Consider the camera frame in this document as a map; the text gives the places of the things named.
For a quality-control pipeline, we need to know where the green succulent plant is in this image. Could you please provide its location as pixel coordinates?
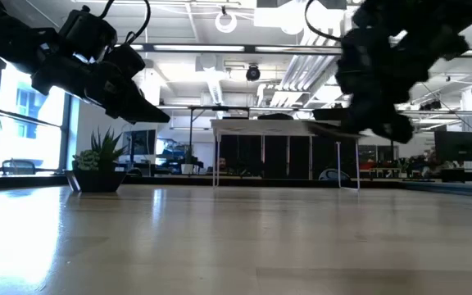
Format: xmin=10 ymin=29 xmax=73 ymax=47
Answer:
xmin=71 ymin=127 xmax=127 ymax=172

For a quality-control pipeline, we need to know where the white ring light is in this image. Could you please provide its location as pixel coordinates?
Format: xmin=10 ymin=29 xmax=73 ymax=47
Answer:
xmin=214 ymin=8 xmax=238 ymax=34

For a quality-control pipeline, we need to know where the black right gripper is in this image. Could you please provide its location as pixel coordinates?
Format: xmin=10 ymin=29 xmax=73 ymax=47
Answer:
xmin=304 ymin=27 xmax=429 ymax=144

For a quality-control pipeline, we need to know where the dark cabinet row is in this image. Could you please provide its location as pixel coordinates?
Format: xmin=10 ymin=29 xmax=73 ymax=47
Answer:
xmin=219 ymin=134 xmax=384 ymax=180

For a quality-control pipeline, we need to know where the white plant pot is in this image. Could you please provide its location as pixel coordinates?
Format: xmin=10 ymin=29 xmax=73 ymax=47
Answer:
xmin=180 ymin=145 xmax=197 ymax=175

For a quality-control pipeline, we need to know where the black round ceiling camera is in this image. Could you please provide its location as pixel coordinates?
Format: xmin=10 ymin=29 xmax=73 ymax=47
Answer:
xmin=245 ymin=64 xmax=261 ymax=82

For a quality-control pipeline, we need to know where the black computer monitor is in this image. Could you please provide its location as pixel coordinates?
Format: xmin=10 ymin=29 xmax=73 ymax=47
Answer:
xmin=433 ymin=130 xmax=472 ymax=162
xmin=121 ymin=129 xmax=157 ymax=157

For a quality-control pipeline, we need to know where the long ceiling light bar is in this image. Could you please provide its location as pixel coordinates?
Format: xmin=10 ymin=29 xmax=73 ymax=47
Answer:
xmin=131 ymin=43 xmax=343 ymax=57

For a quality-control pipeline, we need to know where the white rounded chair back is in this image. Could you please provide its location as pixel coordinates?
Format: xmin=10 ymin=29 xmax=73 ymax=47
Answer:
xmin=318 ymin=168 xmax=352 ymax=181

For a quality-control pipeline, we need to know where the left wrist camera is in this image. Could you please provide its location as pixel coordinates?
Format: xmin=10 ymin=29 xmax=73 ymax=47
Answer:
xmin=104 ymin=43 xmax=147 ymax=79

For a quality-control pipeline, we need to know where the black aluminium table frame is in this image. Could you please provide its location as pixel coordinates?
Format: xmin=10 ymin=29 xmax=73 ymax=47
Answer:
xmin=0 ymin=175 xmax=472 ymax=198

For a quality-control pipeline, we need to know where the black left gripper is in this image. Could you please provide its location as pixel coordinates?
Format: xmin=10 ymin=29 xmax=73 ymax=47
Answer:
xmin=30 ymin=56 xmax=172 ymax=125

